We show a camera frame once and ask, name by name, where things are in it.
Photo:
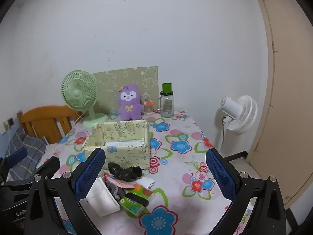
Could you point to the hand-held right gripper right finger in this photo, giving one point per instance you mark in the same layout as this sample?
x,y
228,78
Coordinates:
x,y
221,176

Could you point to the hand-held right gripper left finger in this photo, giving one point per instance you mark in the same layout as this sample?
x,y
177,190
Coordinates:
x,y
89,176

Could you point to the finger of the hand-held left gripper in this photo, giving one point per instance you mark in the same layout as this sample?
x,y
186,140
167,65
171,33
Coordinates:
x,y
16,157
50,165

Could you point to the pink packet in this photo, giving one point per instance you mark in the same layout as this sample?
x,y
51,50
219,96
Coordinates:
x,y
121,183

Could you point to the yellow cartoon print box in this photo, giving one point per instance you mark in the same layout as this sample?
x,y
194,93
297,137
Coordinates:
x,y
132,154

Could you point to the grey plaid blanket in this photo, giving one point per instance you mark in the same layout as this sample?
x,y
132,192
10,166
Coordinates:
x,y
29,149

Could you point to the floral tablecloth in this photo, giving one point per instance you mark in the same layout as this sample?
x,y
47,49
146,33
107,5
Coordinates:
x,y
176,171

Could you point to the green tissue packet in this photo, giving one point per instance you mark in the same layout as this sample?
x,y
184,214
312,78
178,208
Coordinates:
x,y
137,208

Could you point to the small white cloth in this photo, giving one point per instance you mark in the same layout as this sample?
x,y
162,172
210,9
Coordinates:
x,y
146,182

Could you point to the white standing fan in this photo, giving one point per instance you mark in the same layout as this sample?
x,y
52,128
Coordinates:
x,y
242,117

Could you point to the green desk fan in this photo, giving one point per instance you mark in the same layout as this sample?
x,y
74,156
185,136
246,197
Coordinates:
x,y
77,94

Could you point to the purple plush toy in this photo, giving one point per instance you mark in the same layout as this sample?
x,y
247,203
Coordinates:
x,y
129,107

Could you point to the glass jar with green lid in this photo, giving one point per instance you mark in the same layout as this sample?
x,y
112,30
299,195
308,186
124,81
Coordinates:
x,y
167,105

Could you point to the beige door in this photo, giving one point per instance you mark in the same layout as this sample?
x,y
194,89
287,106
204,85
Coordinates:
x,y
288,102

